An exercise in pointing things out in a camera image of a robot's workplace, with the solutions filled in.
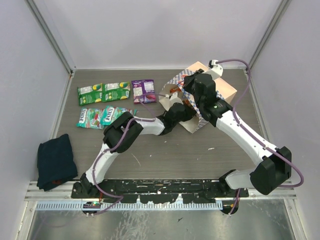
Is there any teal mint candy packet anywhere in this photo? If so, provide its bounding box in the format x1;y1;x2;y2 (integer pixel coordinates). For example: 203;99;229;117
100;105;137;126
76;107;103;130

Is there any aluminium rail frame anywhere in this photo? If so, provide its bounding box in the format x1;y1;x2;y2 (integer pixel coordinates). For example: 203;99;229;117
23;181;298;201

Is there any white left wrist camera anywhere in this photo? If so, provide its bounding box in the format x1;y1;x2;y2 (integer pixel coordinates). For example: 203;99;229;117
162;92;184;110

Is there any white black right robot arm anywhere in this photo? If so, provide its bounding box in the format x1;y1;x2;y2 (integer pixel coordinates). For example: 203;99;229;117
183;71;292;197

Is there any green snack packet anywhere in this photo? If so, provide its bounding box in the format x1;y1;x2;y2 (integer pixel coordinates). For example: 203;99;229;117
77;83;103;106
102;81;131;103

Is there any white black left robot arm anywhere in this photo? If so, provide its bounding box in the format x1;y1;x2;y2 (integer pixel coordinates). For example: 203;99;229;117
80;103;196;198

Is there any perforated cable duct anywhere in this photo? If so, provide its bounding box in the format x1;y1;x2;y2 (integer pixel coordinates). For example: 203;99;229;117
35;200;223;211

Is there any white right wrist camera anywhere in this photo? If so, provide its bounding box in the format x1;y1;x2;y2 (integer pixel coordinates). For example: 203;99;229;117
204;59;223;80

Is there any checkered paper bag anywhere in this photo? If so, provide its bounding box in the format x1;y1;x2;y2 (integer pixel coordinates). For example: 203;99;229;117
158;61;237;134

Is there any orange snack packet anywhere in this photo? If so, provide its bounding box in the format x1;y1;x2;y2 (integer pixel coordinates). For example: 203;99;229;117
169;86;184;100

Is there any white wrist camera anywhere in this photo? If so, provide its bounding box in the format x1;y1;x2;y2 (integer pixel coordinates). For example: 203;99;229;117
204;59;223;80
162;92;184;110

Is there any purple snack packet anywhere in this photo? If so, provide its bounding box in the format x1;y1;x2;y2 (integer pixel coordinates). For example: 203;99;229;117
131;79;157;104

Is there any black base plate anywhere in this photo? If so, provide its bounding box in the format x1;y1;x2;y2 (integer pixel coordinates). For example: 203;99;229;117
71;179;237;204

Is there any dark blue folded cloth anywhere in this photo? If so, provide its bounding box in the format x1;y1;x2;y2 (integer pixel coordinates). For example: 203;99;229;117
37;133;78;192

